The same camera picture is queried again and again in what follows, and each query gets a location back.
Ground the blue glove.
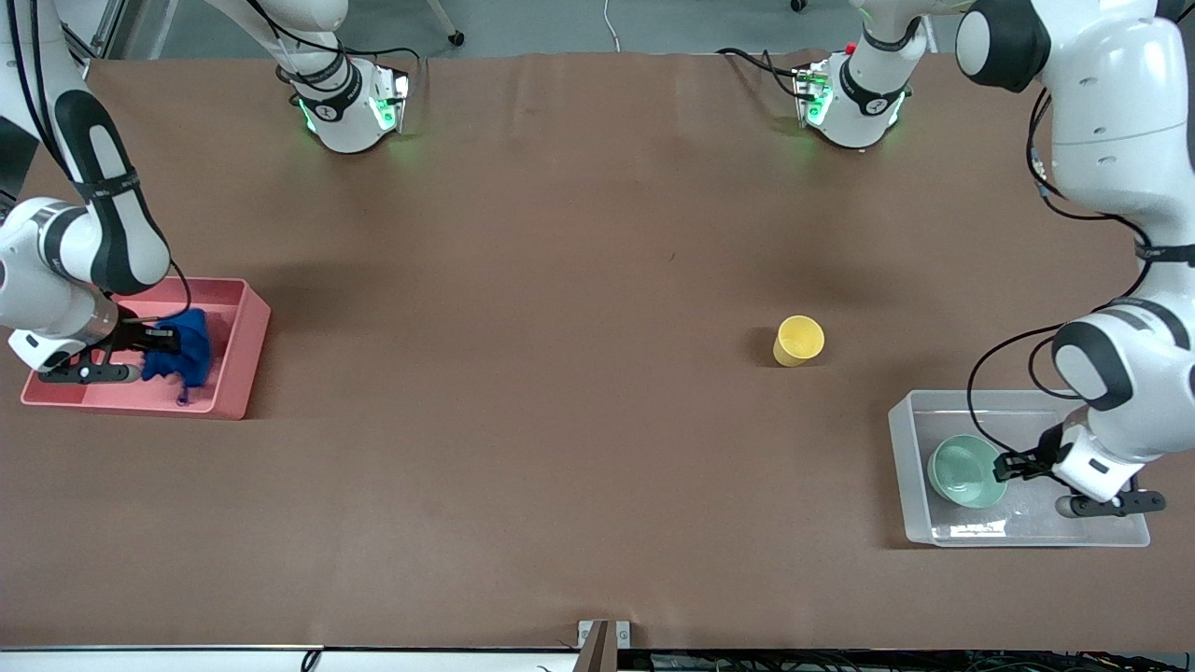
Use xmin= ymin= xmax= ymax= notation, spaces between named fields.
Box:
xmin=140 ymin=308 xmax=214 ymax=407

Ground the green bowl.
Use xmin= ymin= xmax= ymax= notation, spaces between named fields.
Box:
xmin=926 ymin=434 xmax=1009 ymax=510

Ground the yellow cup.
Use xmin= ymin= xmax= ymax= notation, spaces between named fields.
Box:
xmin=772 ymin=315 xmax=826 ymax=368

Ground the clear plastic box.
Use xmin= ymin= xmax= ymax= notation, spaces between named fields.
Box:
xmin=887 ymin=389 xmax=1151 ymax=548

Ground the pink plastic bin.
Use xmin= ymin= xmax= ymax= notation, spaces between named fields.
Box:
xmin=21 ymin=277 xmax=273 ymax=421

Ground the black caster wheel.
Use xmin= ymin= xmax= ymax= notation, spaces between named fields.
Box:
xmin=425 ymin=0 xmax=466 ymax=48

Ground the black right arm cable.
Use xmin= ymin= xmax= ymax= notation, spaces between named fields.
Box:
xmin=0 ymin=0 xmax=194 ymax=326

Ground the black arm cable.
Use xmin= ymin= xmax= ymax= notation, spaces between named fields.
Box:
xmin=0 ymin=0 xmax=194 ymax=326
xmin=965 ymin=89 xmax=1157 ymax=468

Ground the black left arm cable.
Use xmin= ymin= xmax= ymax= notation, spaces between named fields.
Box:
xmin=965 ymin=89 xmax=1157 ymax=468

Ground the aluminium frame post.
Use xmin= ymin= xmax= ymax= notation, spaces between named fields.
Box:
xmin=56 ymin=0 xmax=129 ymax=63

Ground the black right base cable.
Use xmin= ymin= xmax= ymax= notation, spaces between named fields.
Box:
xmin=245 ymin=0 xmax=423 ymax=76

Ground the black base cable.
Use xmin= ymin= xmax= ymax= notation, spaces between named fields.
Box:
xmin=245 ymin=0 xmax=423 ymax=76
xmin=716 ymin=47 xmax=815 ymax=100

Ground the metal table edge bracket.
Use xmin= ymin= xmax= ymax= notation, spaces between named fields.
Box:
xmin=577 ymin=620 xmax=632 ymax=672

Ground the black left base cable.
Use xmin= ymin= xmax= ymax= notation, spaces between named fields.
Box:
xmin=716 ymin=47 xmax=815 ymax=100

